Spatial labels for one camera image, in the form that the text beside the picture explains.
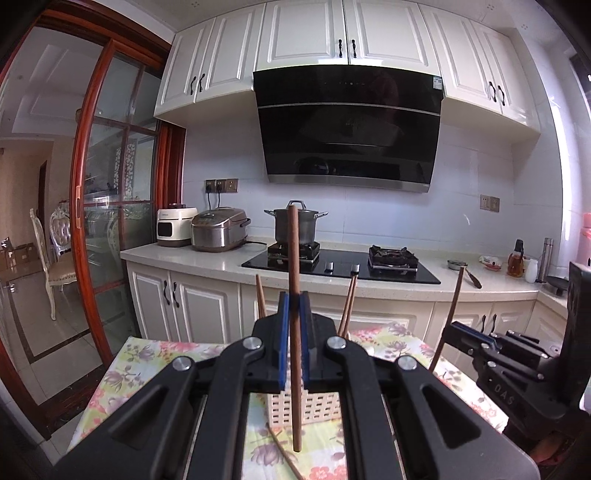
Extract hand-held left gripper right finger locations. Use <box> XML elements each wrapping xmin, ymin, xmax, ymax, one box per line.
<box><xmin>300</xmin><ymin>292</ymin><xmax>541</xmax><ymax>480</ymax></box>

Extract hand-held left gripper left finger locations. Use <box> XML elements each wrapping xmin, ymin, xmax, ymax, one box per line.
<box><xmin>51</xmin><ymin>292</ymin><xmax>291</xmax><ymax>480</ymax></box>

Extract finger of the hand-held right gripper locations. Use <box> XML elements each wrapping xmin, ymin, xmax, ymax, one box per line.
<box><xmin>449</xmin><ymin>320</ymin><xmax>561</xmax><ymax>365</ymax></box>

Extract brown wooden chopstick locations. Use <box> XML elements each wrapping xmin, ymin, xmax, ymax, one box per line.
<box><xmin>287</xmin><ymin>205</ymin><xmax>304</xmax><ymax>452</ymax></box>
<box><xmin>337</xmin><ymin>275</ymin><xmax>357</xmax><ymax>337</ymax></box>
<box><xmin>429</xmin><ymin>266</ymin><xmax>465</xmax><ymax>372</ymax></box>
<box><xmin>255</xmin><ymin>274</ymin><xmax>269</xmax><ymax>319</ymax></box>
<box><xmin>341</xmin><ymin>274</ymin><xmax>361</xmax><ymax>337</ymax></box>
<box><xmin>270</xmin><ymin>427</ymin><xmax>306</xmax><ymax>480</ymax></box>

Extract white perforated plastic basket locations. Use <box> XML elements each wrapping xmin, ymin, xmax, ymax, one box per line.
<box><xmin>263</xmin><ymin>390</ymin><xmax>345</xmax><ymax>425</ymax></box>

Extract black glass gas hob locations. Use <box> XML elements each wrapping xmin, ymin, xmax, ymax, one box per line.
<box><xmin>241</xmin><ymin>242</ymin><xmax>441</xmax><ymax>285</ymax></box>

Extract amber oil bottle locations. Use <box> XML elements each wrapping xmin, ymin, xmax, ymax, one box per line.
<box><xmin>508</xmin><ymin>240</ymin><xmax>526</xmax><ymax>278</ymax></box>

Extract white kitchen base cabinets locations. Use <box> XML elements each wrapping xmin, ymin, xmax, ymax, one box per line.
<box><xmin>120</xmin><ymin>240</ymin><xmax>573</xmax><ymax>347</ymax></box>

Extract steel thermos flask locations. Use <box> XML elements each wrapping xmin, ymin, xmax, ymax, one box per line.
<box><xmin>538</xmin><ymin>237</ymin><xmax>554</xmax><ymax>282</ymax></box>

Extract steel stock pot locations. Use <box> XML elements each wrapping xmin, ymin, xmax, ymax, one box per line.
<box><xmin>264</xmin><ymin>200</ymin><xmax>328</xmax><ymax>245</ymax></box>

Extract silver rice cooker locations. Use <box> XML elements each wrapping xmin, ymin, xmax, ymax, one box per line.
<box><xmin>191</xmin><ymin>207</ymin><xmax>252</xmax><ymax>252</ymax></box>

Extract floral tablecloth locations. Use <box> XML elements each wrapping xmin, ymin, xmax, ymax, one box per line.
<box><xmin>67</xmin><ymin>323</ymin><xmax>509</xmax><ymax>480</ymax></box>

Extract white electric cooker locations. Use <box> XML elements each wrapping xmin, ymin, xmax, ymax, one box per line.
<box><xmin>156</xmin><ymin>203</ymin><xmax>199</xmax><ymax>247</ymax></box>

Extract black range hood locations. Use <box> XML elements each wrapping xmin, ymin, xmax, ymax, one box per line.
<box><xmin>252</xmin><ymin>65</ymin><xmax>445</xmax><ymax>193</ymax></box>

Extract red wooden sliding door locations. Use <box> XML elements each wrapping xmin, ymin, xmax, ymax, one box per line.
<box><xmin>0</xmin><ymin>9</ymin><xmax>188</xmax><ymax>439</ymax></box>

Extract ornate white dining chair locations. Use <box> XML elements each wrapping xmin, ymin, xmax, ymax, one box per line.
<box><xmin>30</xmin><ymin>203</ymin><xmax>77</xmax><ymax>321</ymax></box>

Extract cardboard boxes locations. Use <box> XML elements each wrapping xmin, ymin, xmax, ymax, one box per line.
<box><xmin>0</xmin><ymin>237</ymin><xmax>36</xmax><ymax>274</ymax></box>

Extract white wall cabinets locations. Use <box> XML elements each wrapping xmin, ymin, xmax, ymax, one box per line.
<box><xmin>154</xmin><ymin>0</ymin><xmax>542</xmax><ymax>136</ymax></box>

